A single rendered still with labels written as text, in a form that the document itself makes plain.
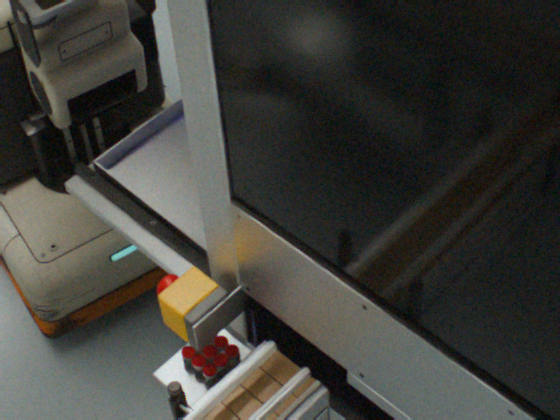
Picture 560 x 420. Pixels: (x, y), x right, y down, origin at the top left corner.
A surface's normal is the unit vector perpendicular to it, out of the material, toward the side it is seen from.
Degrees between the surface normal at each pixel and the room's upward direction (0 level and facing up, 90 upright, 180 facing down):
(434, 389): 90
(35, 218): 0
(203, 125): 90
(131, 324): 0
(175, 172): 0
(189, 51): 90
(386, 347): 90
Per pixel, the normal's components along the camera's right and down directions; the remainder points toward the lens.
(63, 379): -0.09, -0.66
